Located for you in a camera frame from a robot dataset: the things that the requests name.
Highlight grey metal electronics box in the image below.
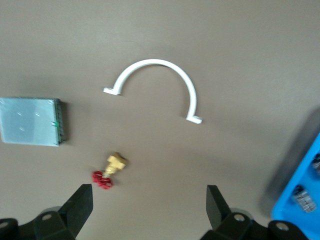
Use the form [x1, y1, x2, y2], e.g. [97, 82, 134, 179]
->
[0, 96, 68, 148]

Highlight short dark electrolytic capacitor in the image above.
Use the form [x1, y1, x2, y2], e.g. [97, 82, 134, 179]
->
[290, 184, 318, 214]

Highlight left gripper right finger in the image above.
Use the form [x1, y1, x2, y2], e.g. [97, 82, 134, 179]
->
[199, 184, 316, 240]

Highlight brass valve red handle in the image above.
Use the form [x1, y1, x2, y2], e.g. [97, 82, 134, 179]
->
[91, 152, 130, 190]

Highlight white half-round pipe clamp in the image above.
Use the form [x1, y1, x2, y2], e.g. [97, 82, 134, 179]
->
[103, 58, 204, 125]

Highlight blue plastic tray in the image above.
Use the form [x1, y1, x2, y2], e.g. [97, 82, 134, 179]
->
[271, 132, 320, 240]

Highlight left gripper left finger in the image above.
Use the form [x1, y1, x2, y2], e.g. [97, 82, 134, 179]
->
[0, 183, 94, 240]

